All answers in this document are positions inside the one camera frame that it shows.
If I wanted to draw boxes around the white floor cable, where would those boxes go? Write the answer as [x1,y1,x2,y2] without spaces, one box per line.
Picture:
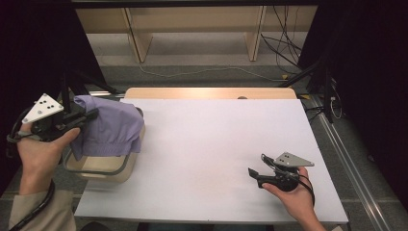
[128,18,287,83]

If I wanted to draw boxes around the black metal stand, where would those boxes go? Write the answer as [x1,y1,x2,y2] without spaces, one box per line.
[278,54,336,124]
[59,68,121,112]

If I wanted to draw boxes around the beige storage basket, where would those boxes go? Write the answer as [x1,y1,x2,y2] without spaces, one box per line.
[63,107,147,184]

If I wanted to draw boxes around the person's left hand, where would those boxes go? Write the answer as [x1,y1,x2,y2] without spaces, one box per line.
[16,123,81,195]

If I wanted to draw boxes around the purple shorts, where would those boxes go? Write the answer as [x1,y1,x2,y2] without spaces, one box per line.
[69,94,145,162]

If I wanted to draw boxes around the person's right hand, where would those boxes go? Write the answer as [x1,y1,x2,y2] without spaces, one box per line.
[262,167,321,224]

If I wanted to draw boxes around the black frame bar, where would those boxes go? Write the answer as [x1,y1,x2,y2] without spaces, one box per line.
[70,0,321,9]

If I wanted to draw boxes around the aluminium floor rail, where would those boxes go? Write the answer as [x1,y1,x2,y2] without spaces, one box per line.
[309,95,393,231]

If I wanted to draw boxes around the beige wooden desk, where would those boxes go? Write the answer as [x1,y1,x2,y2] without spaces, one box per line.
[75,5,319,64]

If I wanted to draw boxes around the left hand-held gripper black cable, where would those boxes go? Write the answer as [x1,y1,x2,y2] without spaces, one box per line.
[6,107,56,231]

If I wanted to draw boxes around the dark curtain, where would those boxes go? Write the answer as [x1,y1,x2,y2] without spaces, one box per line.
[297,0,408,210]
[0,0,107,196]

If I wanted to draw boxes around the white table cover sheet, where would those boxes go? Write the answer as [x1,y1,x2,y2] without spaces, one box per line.
[73,98,349,225]

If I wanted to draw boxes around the bundle of black cables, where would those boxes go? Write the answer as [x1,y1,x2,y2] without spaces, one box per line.
[260,5,304,76]

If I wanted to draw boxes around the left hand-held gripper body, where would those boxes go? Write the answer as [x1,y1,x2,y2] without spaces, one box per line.
[21,92,86,142]

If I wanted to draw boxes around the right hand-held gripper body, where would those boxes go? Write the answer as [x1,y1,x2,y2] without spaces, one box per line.
[260,151,316,193]

